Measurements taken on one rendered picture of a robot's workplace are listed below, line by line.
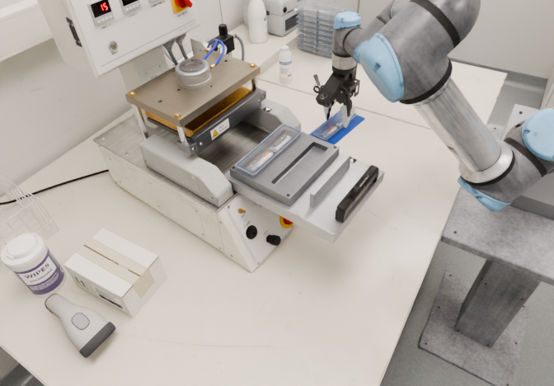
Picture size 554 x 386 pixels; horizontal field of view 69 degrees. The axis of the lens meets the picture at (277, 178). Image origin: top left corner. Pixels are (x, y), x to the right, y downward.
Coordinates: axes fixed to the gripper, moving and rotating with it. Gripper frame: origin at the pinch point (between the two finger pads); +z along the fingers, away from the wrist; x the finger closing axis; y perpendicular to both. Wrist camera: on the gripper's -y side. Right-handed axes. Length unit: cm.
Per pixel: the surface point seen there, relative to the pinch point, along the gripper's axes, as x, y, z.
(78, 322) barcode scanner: -3, -94, -4
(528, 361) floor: -87, 12, 78
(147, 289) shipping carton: -5, -80, 0
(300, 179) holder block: -23, -47, -21
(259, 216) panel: -14, -51, -7
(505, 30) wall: 3, 203, 39
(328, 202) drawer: -30, -46, -19
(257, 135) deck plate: 1.1, -35.6, -14.8
